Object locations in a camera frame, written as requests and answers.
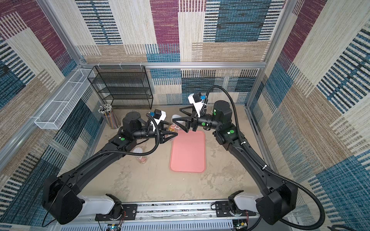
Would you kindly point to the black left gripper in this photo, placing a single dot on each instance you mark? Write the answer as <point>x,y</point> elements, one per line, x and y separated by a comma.
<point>162,136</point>

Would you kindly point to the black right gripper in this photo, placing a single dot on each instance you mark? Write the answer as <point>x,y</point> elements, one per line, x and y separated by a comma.
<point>193,124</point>

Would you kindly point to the candy jar clear plastic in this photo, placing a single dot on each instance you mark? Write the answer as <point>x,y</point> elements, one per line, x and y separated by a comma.
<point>173,128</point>

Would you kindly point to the white jar lid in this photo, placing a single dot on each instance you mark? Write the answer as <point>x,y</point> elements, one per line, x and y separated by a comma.
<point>177,117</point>

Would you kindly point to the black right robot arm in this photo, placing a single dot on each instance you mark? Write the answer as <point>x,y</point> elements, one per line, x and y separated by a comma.
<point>278,196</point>

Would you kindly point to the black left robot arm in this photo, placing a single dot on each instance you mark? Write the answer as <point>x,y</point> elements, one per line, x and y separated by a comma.
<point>136,137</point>

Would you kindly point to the candy jar patterned lid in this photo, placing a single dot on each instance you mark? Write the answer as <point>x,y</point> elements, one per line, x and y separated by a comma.
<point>141,159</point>

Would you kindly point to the pink plastic tray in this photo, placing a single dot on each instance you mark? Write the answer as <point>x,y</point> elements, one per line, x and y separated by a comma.
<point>188,152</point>

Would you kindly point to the cup of coloured pencils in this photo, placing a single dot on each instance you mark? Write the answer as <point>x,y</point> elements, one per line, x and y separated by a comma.
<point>107,111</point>

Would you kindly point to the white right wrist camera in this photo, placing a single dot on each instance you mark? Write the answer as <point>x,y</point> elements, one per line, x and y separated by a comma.
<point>199,102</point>

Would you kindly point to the black wire shelf rack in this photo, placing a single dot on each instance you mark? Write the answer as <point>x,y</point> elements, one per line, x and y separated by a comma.
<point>122,86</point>

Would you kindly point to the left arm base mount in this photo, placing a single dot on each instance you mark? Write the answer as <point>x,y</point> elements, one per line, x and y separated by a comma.
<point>121,212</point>

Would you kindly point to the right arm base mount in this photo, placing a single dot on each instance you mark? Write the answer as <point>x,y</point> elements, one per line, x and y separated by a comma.
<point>229,209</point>

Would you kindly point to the white wire mesh basket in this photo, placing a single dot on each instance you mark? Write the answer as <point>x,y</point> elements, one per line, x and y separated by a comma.
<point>61,106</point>

